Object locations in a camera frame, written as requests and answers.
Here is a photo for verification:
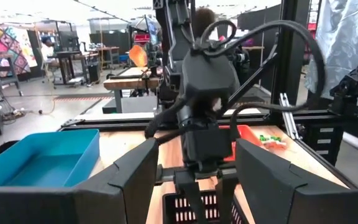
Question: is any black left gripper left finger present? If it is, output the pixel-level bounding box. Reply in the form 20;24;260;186
73;138;160;224

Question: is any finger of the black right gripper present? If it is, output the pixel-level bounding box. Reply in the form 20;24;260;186
174;172;210;224
215;175;239;224

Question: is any black slotted plastic basket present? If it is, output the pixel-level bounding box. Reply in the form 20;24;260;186
162;189;251;224

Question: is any person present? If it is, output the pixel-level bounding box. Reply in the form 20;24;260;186
193;7;218;40
40;35;58;65

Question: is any black drawer cabinet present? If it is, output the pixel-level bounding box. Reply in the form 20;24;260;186
301;123;346;166

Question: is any colourful patchwork quilt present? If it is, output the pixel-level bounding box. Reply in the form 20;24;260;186
0;24;39;77

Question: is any black desk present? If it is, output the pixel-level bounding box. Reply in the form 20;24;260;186
50;49;90;86

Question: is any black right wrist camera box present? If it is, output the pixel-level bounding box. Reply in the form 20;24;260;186
181;51;240;101

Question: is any neighbouring orange basket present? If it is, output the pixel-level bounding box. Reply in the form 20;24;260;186
128;44;149;68

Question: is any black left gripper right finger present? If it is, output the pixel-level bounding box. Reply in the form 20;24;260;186
234;138;351;224

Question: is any silver aluminium rail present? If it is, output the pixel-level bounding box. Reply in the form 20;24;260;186
278;92;300;141

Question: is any blue plastic bin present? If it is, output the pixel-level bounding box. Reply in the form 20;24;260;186
0;129;101;188

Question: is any orange slotted plastic basket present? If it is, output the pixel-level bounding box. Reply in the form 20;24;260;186
219;124;262;163

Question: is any black table clamp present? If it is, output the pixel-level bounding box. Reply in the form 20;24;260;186
0;139;21;156

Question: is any neighbouring wooden table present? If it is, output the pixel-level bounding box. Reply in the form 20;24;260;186
103;66;162;114

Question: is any silver grey tarp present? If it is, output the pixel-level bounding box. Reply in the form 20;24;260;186
305;0;358;108

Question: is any green plastic toy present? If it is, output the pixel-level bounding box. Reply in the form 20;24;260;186
259;134;282;142

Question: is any black sleeved cable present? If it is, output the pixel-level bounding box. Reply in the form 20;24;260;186
199;19;327;138
144;98;188;140

